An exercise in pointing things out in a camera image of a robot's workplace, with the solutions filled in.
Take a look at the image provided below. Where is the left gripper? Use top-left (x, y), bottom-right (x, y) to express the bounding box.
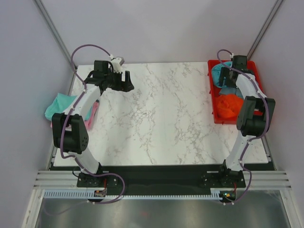
top-left (104, 69), bottom-right (134, 93)

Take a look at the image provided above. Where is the orange t shirt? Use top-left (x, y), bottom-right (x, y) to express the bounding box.
top-left (216, 94), bottom-right (244, 119)

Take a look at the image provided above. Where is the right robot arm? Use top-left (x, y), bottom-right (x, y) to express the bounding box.
top-left (217, 53), bottom-right (276, 187)

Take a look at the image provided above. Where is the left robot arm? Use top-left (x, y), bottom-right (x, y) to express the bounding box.
top-left (51, 57), bottom-right (134, 188)

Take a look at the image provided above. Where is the cyan t shirt in bin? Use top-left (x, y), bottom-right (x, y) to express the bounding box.
top-left (211, 64), bottom-right (227, 88)

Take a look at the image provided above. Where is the grey t shirt in bin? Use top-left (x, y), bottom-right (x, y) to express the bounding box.
top-left (219, 87), bottom-right (242, 97)

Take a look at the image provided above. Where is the red plastic bin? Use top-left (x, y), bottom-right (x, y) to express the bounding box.
top-left (207, 60), bottom-right (264, 125)

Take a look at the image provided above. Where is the folded pink t shirt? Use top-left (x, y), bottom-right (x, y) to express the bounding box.
top-left (49, 101), bottom-right (100, 130)

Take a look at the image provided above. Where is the folded teal t shirt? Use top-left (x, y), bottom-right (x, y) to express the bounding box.
top-left (45, 93), bottom-right (98, 122)

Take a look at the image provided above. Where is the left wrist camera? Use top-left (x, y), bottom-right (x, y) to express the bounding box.
top-left (110, 55), bottom-right (124, 73)

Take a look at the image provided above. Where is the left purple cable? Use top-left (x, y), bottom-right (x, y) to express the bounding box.
top-left (60, 44), bottom-right (126, 205)

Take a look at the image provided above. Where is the right corner frame post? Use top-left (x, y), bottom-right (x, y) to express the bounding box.
top-left (247, 0), bottom-right (284, 60)

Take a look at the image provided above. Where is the corner frame post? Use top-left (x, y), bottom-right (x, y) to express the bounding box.
top-left (33, 0), bottom-right (76, 69)
top-left (247, 0), bottom-right (284, 60)

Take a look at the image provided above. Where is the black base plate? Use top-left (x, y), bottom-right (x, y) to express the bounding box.
top-left (91, 164), bottom-right (246, 195)

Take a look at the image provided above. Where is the left corner frame post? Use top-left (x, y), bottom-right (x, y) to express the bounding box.
top-left (33, 0), bottom-right (76, 69)

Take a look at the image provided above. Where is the aluminium frame rail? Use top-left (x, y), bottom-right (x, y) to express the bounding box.
top-left (34, 171), bottom-right (291, 190)

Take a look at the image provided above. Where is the white cable duct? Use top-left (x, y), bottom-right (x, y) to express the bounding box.
top-left (43, 190), bottom-right (222, 200)

